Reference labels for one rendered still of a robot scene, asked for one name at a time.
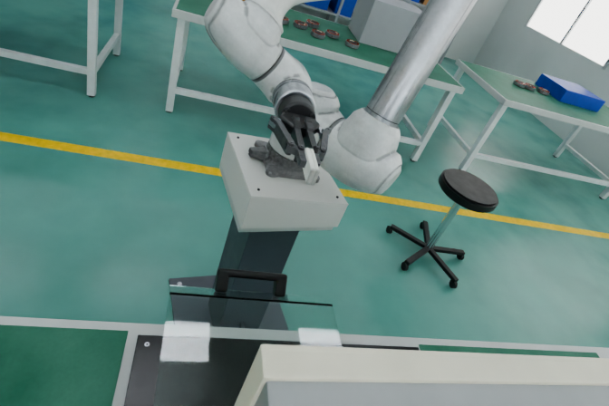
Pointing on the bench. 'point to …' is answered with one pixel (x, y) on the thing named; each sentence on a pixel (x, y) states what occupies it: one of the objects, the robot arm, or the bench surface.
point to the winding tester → (420, 378)
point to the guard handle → (251, 278)
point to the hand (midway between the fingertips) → (309, 166)
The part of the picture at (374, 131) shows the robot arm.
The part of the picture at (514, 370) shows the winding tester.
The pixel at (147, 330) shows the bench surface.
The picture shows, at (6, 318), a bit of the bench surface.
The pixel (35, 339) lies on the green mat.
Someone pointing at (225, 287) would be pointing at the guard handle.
